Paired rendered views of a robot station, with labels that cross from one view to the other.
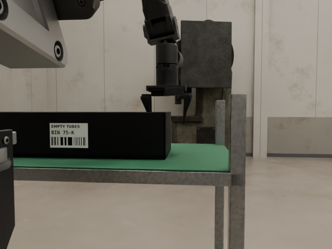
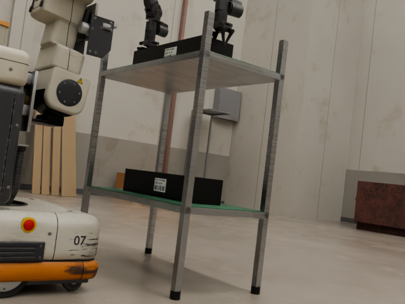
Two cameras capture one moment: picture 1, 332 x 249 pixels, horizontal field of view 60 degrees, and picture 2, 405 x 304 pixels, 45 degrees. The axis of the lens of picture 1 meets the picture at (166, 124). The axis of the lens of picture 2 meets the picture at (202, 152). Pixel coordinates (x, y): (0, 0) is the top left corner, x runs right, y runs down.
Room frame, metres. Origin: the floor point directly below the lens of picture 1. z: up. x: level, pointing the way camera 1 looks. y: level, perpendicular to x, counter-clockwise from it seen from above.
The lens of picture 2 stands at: (-0.71, -1.51, 0.46)
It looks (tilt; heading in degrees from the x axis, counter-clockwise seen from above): 3 degrees up; 46
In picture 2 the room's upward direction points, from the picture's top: 7 degrees clockwise
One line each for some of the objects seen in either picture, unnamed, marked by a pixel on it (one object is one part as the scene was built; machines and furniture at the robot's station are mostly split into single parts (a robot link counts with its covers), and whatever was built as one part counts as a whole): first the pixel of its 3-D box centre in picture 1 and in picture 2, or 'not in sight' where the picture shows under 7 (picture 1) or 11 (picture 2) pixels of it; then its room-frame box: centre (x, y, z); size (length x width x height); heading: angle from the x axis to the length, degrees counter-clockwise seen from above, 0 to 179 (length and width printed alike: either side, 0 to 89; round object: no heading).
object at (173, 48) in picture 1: (167, 55); (222, 6); (0.76, 0.00, 1.21); 0.07 x 0.06 x 0.07; 167
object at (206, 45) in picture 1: (194, 92); not in sight; (5.87, -0.59, 1.42); 1.46 x 1.30 x 2.85; 84
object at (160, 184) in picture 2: not in sight; (169, 185); (0.82, 0.27, 0.41); 0.57 x 0.17 x 0.11; 84
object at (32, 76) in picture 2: not in sight; (40, 104); (0.19, 0.40, 0.68); 0.28 x 0.27 x 0.25; 85
